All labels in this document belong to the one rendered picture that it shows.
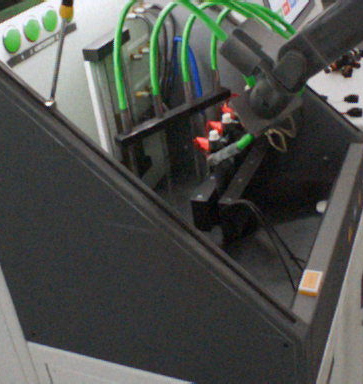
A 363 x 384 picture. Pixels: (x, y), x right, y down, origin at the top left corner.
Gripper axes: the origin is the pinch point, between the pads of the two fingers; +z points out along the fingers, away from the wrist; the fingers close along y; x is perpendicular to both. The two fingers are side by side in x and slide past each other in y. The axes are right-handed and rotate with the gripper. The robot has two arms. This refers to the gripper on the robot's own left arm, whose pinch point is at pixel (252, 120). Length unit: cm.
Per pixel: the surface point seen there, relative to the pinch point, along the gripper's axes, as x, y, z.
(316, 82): -8, -48, 60
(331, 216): 21.9, -9.9, 18.9
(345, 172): 16.6, -23.1, 29.1
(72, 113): -24.7, 21.6, 25.4
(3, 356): 9, 59, 45
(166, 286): 15.0, 26.8, 4.7
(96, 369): 21, 44, 30
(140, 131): -15.2, 10.4, 30.4
